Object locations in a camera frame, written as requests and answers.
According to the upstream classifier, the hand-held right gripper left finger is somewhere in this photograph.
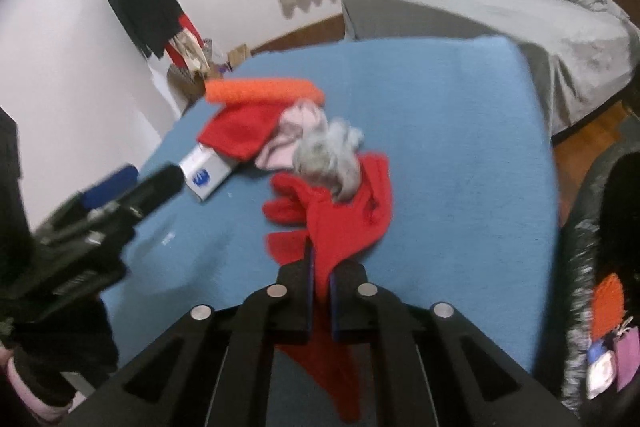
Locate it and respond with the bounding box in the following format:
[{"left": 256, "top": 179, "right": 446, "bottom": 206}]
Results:
[{"left": 60, "top": 239, "right": 316, "bottom": 427}]

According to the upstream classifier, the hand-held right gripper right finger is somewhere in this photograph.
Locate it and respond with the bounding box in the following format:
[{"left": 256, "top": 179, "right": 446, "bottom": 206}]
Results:
[{"left": 329, "top": 257, "right": 583, "bottom": 427}]

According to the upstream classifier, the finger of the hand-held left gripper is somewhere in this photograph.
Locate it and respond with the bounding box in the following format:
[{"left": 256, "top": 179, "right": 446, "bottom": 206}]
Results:
[
  {"left": 80, "top": 164, "right": 138, "bottom": 211},
  {"left": 100, "top": 166, "right": 185, "bottom": 228}
]

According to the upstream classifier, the white cardboard box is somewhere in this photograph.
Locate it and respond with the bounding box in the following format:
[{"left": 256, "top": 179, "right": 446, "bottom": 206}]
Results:
[{"left": 178, "top": 144, "right": 238, "bottom": 204}]

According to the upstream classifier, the red cloth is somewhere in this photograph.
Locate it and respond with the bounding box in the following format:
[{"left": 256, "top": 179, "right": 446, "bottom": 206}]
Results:
[{"left": 262, "top": 152, "right": 393, "bottom": 425}]

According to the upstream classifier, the orange foam net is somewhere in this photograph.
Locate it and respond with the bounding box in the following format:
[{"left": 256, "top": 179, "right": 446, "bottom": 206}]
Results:
[
  {"left": 205, "top": 78, "right": 326, "bottom": 105},
  {"left": 592, "top": 273, "right": 626, "bottom": 340}
]

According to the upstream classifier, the pink cloth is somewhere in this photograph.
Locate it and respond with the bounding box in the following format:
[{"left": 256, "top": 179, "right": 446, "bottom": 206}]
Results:
[{"left": 254, "top": 99, "right": 328, "bottom": 172}]

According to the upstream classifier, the bin with black liner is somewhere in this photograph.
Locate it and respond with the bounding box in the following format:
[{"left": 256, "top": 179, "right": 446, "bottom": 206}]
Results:
[{"left": 560, "top": 114, "right": 640, "bottom": 413}]

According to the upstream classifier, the light purple wrapper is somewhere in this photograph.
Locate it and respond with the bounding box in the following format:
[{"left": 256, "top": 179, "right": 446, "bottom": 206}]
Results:
[{"left": 612, "top": 324, "right": 640, "bottom": 393}]

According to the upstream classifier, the striped bag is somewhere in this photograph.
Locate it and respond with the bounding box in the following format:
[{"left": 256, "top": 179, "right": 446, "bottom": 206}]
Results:
[{"left": 167, "top": 64, "right": 208, "bottom": 98}]

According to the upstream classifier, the brown paper bag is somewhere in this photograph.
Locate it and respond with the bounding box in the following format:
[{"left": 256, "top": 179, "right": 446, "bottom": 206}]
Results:
[{"left": 227, "top": 44, "right": 251, "bottom": 70}]

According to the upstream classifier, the red garment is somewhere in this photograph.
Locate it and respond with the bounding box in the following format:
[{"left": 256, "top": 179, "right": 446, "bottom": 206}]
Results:
[{"left": 165, "top": 14, "right": 203, "bottom": 62}]

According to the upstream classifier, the blue towel covered table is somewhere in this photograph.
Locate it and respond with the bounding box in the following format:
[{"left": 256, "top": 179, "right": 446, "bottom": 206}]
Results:
[{"left": 97, "top": 36, "right": 560, "bottom": 427}]

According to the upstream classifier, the black coat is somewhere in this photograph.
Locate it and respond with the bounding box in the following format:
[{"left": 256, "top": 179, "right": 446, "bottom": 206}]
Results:
[{"left": 107, "top": 0, "right": 183, "bottom": 59}]

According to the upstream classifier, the bed with grey sheet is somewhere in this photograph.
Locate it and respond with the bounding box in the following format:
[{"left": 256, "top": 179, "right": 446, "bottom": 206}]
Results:
[{"left": 341, "top": 0, "right": 640, "bottom": 142}]

